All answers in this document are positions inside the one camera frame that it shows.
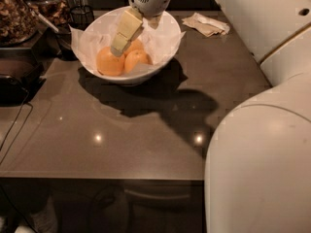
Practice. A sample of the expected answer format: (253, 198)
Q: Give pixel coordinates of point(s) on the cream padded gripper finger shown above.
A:
(129, 24)
(154, 22)

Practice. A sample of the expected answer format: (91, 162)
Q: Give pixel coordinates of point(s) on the orange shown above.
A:
(134, 58)
(135, 45)
(108, 64)

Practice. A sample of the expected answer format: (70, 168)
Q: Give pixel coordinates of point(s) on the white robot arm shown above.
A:
(258, 165)

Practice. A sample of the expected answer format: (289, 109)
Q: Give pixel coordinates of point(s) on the white paper bowl liner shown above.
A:
(162, 39)

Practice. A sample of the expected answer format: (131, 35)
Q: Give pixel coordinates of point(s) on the white ceramic bowl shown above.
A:
(136, 76)

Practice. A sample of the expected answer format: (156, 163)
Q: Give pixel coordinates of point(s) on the folded paper napkins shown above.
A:
(205, 25)

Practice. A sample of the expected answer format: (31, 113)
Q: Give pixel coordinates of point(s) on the glass jar of dried snacks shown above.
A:
(17, 24)

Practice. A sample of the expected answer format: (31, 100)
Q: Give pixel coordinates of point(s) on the black appliance on left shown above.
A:
(20, 76)

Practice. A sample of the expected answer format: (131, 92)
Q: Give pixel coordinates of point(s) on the black wire basket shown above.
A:
(82, 16)

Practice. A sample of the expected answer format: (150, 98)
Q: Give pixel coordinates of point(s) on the white scoop handle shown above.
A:
(44, 20)

